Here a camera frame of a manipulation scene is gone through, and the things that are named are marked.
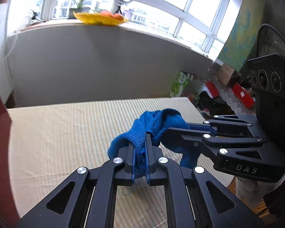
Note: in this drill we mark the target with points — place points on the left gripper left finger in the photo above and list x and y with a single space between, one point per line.
125 176

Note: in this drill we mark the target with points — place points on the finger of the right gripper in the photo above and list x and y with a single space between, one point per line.
189 140
202 126

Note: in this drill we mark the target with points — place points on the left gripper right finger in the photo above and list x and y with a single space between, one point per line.
154 174

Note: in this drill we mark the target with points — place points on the blue terry towel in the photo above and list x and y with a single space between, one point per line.
155 123

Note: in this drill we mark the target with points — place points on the white gloved right hand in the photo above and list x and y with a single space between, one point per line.
251 192

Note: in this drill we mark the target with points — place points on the red box on floor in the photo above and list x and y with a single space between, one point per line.
243 96

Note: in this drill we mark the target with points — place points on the cardboard box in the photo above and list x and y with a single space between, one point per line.
225 73

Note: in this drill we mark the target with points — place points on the green white tissue pack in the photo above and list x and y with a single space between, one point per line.
180 83

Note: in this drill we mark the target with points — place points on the striped beige tablecloth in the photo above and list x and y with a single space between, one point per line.
48 143

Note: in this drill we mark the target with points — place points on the dark red storage box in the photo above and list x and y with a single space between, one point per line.
8 211

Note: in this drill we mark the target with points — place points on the potted green plant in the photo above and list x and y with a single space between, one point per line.
77 6

